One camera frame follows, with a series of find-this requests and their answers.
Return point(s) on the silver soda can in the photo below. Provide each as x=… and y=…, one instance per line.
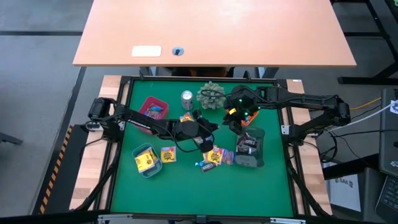
x=187, y=100

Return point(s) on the orange plastic basket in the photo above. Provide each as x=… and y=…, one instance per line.
x=253, y=117

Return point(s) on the blue lollipop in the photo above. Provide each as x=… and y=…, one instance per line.
x=199, y=164

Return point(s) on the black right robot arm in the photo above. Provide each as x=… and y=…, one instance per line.
x=311, y=101

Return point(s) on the black computer device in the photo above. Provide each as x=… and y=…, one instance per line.
x=388, y=140

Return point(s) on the black furniture foot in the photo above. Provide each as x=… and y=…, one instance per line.
x=11, y=139

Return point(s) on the black table base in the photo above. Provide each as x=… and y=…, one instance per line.
x=357, y=80

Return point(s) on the light wooden desk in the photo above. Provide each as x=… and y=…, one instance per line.
x=214, y=28

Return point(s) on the brown Hershey's chocolate bar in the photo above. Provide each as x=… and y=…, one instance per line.
x=250, y=142
x=244, y=150
x=209, y=167

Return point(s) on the purple candy packet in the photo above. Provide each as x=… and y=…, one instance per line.
x=229, y=157

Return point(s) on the yellow Sour Patch packet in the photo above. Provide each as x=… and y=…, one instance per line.
x=215, y=156
x=144, y=161
x=186, y=117
x=154, y=153
x=168, y=154
x=205, y=156

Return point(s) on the grey translucent plastic bin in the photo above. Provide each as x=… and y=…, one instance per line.
x=259, y=160

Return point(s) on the black keyboard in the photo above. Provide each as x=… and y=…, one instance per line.
x=390, y=199

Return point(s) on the red plastic bin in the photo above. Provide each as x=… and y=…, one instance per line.
x=145, y=109

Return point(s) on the blue rainbow candy packet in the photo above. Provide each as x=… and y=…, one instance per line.
x=154, y=111

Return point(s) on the green table mat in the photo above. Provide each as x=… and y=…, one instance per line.
x=202, y=193

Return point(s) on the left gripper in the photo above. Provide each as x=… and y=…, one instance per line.
x=196, y=129

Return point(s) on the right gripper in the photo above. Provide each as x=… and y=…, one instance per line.
x=242, y=101

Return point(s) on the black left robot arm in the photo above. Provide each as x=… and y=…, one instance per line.
x=146, y=121

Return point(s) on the black table frame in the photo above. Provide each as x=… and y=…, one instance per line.
x=202, y=78

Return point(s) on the artificial plant in pot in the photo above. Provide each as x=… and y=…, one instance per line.
x=211, y=99

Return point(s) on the black yellow hazard strip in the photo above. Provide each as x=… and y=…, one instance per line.
x=55, y=168

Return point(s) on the silver metal bracket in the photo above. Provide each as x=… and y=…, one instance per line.
x=287, y=221
x=115, y=217

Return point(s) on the teal plastic bin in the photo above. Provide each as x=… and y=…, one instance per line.
x=154, y=171

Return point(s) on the white pad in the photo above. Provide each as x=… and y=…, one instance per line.
x=146, y=51

